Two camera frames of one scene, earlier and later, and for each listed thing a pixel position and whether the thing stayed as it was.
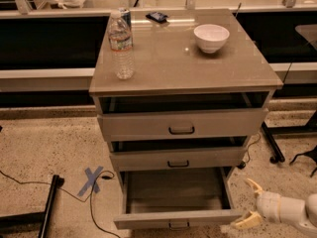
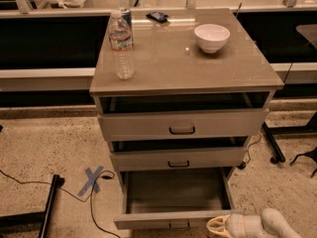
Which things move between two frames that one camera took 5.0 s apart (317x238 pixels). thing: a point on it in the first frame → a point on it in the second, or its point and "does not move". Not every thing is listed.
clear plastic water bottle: x=121 y=43 does not move
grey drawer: x=176 y=197 does not move
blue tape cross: x=91 y=178 does not move
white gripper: x=267 y=205 → x=236 y=224
